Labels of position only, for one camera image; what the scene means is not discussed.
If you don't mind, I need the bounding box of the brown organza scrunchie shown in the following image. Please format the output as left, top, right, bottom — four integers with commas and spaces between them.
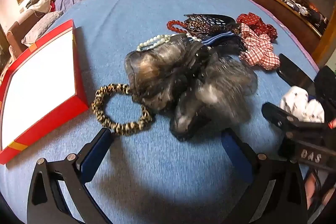
124, 33, 208, 112

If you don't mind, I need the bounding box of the grey organza scrunchie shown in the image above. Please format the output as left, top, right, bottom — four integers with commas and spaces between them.
169, 56, 259, 142

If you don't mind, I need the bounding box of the red bead bracelet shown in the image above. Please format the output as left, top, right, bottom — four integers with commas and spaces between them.
167, 20, 192, 34

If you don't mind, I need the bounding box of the white bead bracelet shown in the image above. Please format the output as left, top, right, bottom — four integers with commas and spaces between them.
136, 34, 184, 52

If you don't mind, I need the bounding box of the black hair clip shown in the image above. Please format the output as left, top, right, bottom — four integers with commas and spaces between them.
184, 13, 237, 30

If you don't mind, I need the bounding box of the red polka dot scrunchie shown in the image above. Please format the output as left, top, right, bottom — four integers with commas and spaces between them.
236, 13, 278, 42

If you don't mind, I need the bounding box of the wooden sideboard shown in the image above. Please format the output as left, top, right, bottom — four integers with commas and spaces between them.
215, 0, 328, 55

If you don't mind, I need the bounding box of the red checked scrunchie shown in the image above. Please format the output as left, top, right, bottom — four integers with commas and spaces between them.
238, 23, 281, 71

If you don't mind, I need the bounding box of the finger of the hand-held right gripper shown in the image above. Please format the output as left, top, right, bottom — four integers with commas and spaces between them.
262, 102, 328, 136
276, 53, 317, 89

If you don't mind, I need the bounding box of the pile of small clutter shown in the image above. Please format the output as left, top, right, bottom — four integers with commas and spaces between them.
268, 0, 328, 25

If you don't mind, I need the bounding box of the blue striped watch strap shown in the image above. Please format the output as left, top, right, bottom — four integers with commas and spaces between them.
201, 32, 235, 47

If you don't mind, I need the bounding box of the person's right hand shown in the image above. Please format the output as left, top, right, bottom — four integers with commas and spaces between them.
306, 173, 336, 214

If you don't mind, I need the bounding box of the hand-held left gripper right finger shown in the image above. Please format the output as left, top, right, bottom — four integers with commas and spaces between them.
220, 127, 307, 224

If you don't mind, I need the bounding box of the brown beaded hair clip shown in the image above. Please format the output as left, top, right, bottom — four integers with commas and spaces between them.
184, 18, 223, 37

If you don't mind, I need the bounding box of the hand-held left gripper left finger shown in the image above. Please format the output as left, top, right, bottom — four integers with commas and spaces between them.
27, 127, 114, 224

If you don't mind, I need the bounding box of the white printed scrunchie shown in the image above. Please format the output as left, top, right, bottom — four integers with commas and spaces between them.
280, 86, 325, 123

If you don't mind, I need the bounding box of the grey quilted pillow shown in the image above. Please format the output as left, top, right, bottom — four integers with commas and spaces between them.
21, 10, 65, 46

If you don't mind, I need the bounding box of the small pearl bracelet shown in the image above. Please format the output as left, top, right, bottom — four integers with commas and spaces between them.
187, 34, 212, 51

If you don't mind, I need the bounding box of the leopard print scrunchie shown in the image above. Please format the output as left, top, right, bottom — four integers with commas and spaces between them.
91, 83, 153, 136

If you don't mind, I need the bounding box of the brown sofa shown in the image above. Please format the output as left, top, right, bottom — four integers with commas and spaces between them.
7, 13, 40, 56

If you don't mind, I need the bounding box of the red gift box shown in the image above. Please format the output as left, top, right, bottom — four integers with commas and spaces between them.
0, 19, 90, 165

